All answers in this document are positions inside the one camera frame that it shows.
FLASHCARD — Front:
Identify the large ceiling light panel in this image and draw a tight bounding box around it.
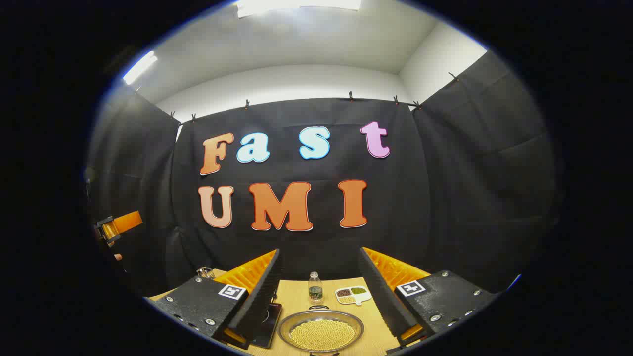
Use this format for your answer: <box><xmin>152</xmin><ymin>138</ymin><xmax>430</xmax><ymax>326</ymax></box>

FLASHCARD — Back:
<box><xmin>236</xmin><ymin>0</ymin><xmax>362</xmax><ymax>18</ymax></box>

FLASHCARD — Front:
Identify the steel pot with soybeans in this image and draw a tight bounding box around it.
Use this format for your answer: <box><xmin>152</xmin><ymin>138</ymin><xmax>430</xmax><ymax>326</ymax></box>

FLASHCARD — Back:
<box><xmin>277</xmin><ymin>306</ymin><xmax>365</xmax><ymax>356</ymax></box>

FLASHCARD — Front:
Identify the clear plastic water bottle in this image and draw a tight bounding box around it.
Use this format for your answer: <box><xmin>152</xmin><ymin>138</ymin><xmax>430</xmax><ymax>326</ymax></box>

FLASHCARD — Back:
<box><xmin>308</xmin><ymin>271</ymin><xmax>324</xmax><ymax>304</ymax></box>

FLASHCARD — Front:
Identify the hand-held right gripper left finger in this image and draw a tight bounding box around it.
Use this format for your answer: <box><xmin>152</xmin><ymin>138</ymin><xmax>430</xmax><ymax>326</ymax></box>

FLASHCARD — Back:
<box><xmin>147</xmin><ymin>249</ymin><xmax>285</xmax><ymax>349</ymax></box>

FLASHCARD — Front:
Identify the small ceiling light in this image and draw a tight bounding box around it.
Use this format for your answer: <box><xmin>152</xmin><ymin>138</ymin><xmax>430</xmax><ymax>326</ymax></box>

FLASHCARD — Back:
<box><xmin>122</xmin><ymin>50</ymin><xmax>159</xmax><ymax>85</ymax></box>

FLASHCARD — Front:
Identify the black induction cooktop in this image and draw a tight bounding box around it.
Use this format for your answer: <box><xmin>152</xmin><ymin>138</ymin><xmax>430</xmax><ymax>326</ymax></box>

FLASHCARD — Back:
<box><xmin>250</xmin><ymin>302</ymin><xmax>283</xmax><ymax>349</ymax></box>

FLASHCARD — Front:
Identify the white divided bean dish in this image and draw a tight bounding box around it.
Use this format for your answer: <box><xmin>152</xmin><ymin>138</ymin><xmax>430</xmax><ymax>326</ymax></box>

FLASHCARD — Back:
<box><xmin>335</xmin><ymin>285</ymin><xmax>372</xmax><ymax>306</ymax></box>

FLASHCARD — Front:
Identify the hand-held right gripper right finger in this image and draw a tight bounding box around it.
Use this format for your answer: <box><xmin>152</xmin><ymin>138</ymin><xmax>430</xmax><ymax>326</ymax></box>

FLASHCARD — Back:
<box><xmin>357</xmin><ymin>246</ymin><xmax>498</xmax><ymax>351</ymax></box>

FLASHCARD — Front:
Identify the black backdrop cloth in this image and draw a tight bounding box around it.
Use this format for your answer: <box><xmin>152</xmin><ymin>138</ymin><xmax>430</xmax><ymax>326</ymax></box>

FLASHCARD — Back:
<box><xmin>84</xmin><ymin>49</ymin><xmax>562</xmax><ymax>297</ymax></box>

